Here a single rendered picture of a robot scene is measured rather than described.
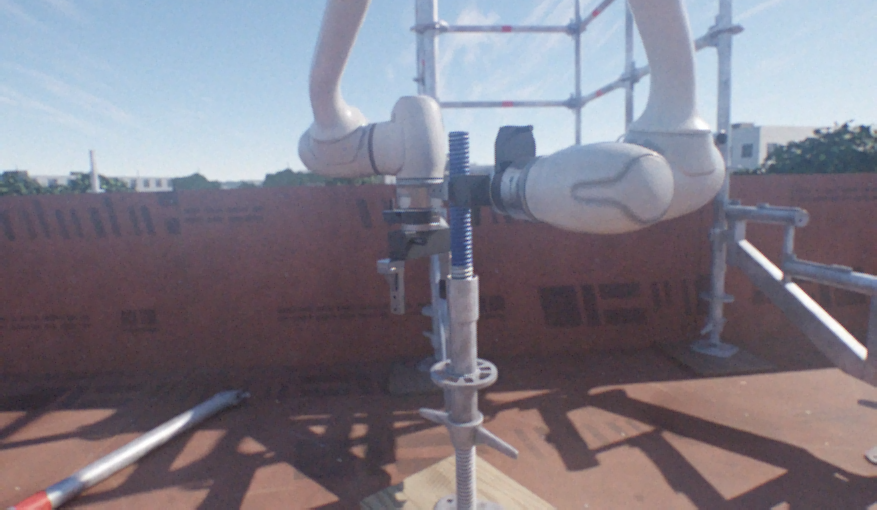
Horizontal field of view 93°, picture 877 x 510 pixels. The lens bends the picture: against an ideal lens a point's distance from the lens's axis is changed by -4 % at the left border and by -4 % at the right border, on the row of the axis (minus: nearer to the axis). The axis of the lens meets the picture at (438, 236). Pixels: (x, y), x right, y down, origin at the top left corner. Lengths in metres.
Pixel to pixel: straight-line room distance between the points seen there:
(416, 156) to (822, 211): 1.94
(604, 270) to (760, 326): 0.76
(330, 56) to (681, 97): 0.50
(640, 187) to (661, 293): 1.55
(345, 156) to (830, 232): 2.09
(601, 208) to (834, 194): 2.01
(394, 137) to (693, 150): 0.48
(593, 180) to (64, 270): 1.98
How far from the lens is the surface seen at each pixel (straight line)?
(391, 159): 0.81
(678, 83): 0.63
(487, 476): 1.15
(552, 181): 0.52
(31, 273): 2.25
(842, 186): 2.47
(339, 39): 0.73
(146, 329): 2.05
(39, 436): 1.78
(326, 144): 0.84
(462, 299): 0.78
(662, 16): 0.60
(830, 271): 1.61
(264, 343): 1.88
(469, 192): 0.63
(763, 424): 1.59
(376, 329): 1.78
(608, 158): 0.49
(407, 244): 0.80
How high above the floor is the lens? 0.69
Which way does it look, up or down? 7 degrees down
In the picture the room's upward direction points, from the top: 2 degrees counter-clockwise
